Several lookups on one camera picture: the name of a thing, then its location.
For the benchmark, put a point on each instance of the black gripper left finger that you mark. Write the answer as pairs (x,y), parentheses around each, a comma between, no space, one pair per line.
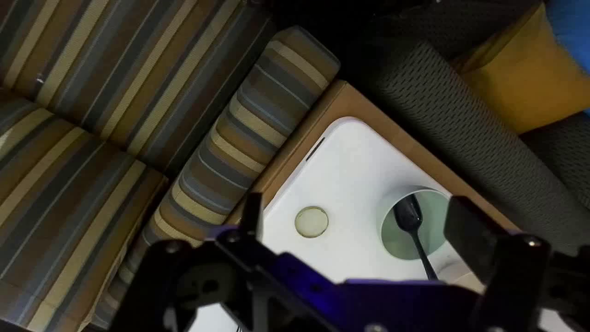
(253,214)

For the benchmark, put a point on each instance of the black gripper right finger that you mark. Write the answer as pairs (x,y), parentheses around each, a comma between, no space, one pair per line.
(472,227)

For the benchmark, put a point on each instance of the round clear jar lid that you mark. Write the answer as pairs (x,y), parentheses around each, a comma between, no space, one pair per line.
(312,222)

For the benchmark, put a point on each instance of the black plastic spoon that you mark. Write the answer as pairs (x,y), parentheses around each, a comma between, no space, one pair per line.
(408,214)

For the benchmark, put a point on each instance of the green bowl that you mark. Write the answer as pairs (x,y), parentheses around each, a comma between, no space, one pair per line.
(402,242)

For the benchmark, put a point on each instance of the white plastic board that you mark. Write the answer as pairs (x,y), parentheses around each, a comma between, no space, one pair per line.
(350,185)

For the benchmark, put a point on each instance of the dark grey armchair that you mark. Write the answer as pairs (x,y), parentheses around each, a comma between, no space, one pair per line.
(443,116)

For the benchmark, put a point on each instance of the white side table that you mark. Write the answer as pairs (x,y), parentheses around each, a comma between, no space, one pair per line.
(343,102)

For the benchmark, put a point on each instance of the yellow pillow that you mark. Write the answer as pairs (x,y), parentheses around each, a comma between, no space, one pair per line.
(527,80)

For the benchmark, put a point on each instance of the striped sofa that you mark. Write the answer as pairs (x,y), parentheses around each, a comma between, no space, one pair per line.
(74,203)

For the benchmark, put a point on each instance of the striped sofa back cushion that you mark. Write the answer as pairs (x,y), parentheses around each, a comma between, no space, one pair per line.
(135,67)

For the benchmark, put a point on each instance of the blue pillow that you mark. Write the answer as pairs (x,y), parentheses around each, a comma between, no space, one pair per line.
(572,28)

